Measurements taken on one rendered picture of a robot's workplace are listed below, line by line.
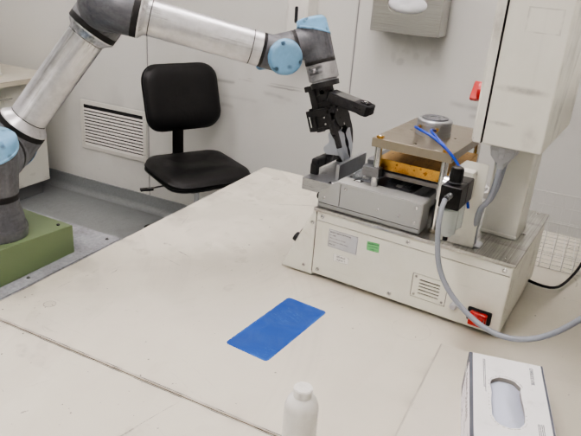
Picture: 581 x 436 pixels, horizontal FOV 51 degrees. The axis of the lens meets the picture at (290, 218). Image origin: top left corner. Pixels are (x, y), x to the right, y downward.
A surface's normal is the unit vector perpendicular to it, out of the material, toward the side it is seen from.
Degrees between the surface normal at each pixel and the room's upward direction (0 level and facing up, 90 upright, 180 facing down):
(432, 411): 0
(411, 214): 90
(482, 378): 6
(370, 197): 90
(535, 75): 90
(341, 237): 90
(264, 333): 0
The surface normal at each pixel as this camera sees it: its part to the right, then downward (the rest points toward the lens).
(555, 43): -0.52, 0.30
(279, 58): 0.15, 0.35
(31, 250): 0.89, 0.23
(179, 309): 0.07, -0.92
